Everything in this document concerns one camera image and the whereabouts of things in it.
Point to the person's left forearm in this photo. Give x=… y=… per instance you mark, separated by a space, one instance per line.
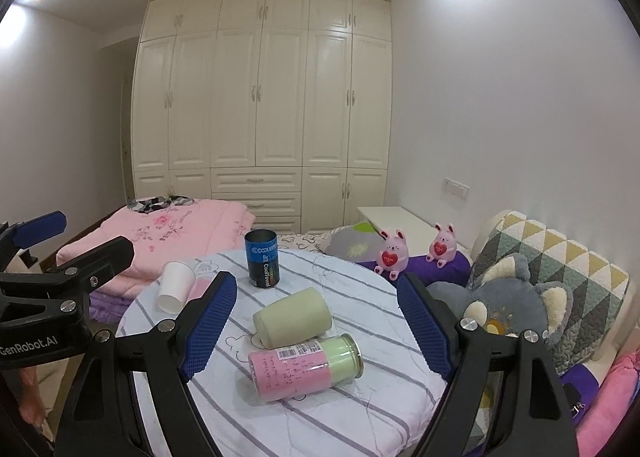
x=31 y=397

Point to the light green towel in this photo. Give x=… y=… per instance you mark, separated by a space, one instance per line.
x=295 y=319

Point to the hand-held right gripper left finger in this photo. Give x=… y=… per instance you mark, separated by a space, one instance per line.
x=210 y=327

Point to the dark blue tin can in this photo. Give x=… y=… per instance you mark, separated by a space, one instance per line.
x=262 y=259

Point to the white wardrobe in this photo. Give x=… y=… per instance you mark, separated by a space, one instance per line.
x=280 y=112

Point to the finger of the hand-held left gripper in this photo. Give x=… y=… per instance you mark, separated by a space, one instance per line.
x=40 y=229
x=95 y=257

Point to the white paper cup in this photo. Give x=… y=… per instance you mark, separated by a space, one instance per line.
x=172 y=287

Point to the heart print bed sheet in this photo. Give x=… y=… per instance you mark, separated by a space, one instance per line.
x=305 y=239

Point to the black and white checkered cloth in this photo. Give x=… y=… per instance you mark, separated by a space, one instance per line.
x=155 y=203

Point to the white nightstand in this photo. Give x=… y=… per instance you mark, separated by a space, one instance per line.
x=395 y=217

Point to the triangle pattern quilted cover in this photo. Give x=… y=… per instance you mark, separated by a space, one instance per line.
x=565 y=257

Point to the grey koala plush cushion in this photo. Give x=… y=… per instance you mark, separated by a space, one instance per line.
x=505 y=297

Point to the striped white cloth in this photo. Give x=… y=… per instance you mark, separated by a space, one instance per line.
x=350 y=412

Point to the pink floral quilt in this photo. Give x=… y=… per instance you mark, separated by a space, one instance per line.
x=175 y=232

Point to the pink and green tin can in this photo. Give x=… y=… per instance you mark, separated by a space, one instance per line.
x=300 y=369

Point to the grey pillow with sun print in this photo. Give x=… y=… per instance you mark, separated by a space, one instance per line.
x=350 y=244

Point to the pink bunny plush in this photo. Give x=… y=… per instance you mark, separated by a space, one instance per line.
x=392 y=254
x=441 y=247

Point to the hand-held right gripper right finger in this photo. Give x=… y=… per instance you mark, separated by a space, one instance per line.
x=425 y=332

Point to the pink fleece cloth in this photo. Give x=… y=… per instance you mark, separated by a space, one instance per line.
x=617 y=397

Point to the purple bed sheet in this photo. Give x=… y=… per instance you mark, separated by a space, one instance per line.
x=112 y=307

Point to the white wall switch panel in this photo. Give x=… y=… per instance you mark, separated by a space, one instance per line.
x=455 y=188

